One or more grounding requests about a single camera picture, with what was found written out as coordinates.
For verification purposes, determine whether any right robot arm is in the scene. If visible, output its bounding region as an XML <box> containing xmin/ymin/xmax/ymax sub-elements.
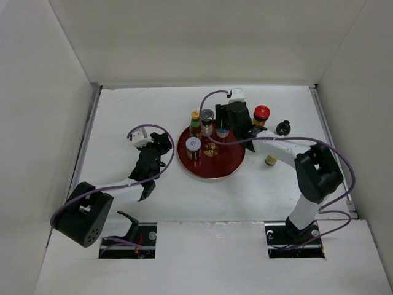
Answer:
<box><xmin>215</xmin><ymin>101</ymin><xmax>343</xmax><ymax>250</ymax></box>

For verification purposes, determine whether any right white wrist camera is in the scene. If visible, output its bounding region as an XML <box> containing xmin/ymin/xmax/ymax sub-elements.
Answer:
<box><xmin>227</xmin><ymin>88</ymin><xmax>245</xmax><ymax>104</ymax></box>

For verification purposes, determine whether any red lid sauce jar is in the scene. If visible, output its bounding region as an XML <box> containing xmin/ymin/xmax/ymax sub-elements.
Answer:
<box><xmin>252</xmin><ymin>105</ymin><xmax>271</xmax><ymax>127</ymax></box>

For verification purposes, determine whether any black cap white grinder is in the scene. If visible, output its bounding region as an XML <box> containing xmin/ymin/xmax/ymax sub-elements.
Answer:
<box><xmin>200</xmin><ymin>109</ymin><xmax>214</xmax><ymax>137</ymax></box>

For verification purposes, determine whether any silver lid blue label jar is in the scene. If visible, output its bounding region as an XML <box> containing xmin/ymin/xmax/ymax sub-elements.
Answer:
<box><xmin>216</xmin><ymin>120</ymin><xmax>229</xmax><ymax>138</ymax></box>

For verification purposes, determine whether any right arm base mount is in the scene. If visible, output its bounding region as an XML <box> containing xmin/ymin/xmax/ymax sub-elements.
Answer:
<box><xmin>265</xmin><ymin>222</ymin><xmax>325</xmax><ymax>259</ymax></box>

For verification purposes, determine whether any white lid dark spice jar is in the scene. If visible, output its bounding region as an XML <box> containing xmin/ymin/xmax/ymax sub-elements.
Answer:
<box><xmin>185</xmin><ymin>137</ymin><xmax>201</xmax><ymax>160</ymax></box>

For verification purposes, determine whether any green label sauce bottle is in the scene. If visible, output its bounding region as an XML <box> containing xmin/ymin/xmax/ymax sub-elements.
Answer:
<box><xmin>189</xmin><ymin>111</ymin><xmax>202</xmax><ymax>139</ymax></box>

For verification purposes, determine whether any small yellow label bottle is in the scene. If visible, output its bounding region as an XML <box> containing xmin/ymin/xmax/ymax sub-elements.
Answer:
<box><xmin>265</xmin><ymin>155</ymin><xmax>277</xmax><ymax>166</ymax></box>

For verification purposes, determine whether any black cap white bottle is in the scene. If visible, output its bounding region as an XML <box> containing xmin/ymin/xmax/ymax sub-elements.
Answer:
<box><xmin>275</xmin><ymin>120</ymin><xmax>291</xmax><ymax>136</ymax></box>

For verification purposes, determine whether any red round tray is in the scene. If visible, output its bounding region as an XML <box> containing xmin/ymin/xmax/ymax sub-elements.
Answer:
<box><xmin>177</xmin><ymin>128</ymin><xmax>246</xmax><ymax>179</ymax></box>

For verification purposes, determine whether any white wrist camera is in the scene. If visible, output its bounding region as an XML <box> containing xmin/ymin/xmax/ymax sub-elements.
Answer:
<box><xmin>128</xmin><ymin>127</ymin><xmax>153</xmax><ymax>148</ymax></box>
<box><xmin>227</xmin><ymin>88</ymin><xmax>245</xmax><ymax>104</ymax></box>

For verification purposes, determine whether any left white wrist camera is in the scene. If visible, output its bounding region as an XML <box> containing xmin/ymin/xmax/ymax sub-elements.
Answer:
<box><xmin>128</xmin><ymin>127</ymin><xmax>153</xmax><ymax>148</ymax></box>

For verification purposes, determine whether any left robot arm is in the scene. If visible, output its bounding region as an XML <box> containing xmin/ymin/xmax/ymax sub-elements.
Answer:
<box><xmin>50</xmin><ymin>132</ymin><xmax>173</xmax><ymax>248</ymax></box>

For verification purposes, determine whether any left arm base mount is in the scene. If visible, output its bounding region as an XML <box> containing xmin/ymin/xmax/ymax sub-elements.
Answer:
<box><xmin>98</xmin><ymin>211</ymin><xmax>158</xmax><ymax>259</ymax></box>

